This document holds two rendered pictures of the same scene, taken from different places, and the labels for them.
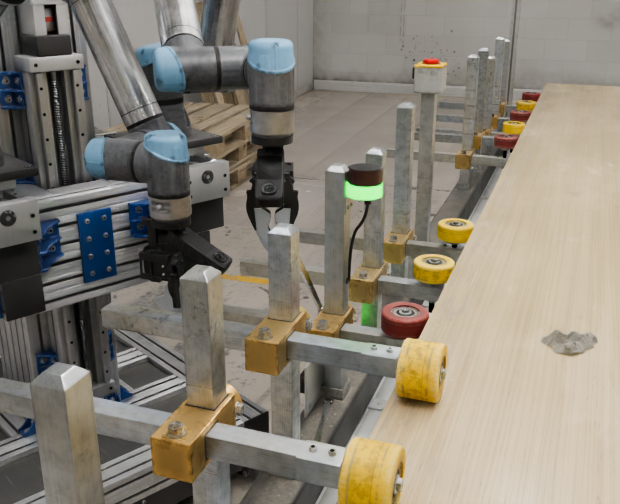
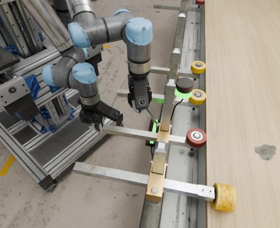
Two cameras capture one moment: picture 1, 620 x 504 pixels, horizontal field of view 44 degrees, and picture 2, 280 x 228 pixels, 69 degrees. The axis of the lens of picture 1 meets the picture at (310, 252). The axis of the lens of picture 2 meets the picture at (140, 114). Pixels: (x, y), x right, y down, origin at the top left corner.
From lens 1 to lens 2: 76 cm
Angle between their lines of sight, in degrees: 29
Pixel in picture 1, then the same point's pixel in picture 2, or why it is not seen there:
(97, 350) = (61, 105)
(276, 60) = (144, 38)
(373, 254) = not seen: hidden behind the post
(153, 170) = (80, 87)
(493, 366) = (241, 173)
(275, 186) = (145, 100)
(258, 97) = (133, 56)
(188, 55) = (89, 29)
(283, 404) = not seen: hidden behind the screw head
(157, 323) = (100, 175)
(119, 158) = (61, 81)
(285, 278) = (161, 163)
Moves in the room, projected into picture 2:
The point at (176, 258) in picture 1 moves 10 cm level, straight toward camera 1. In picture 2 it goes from (96, 117) to (101, 136)
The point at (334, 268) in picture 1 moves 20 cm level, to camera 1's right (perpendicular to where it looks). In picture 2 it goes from (166, 118) to (213, 112)
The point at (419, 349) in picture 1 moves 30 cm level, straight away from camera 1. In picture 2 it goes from (226, 197) to (206, 119)
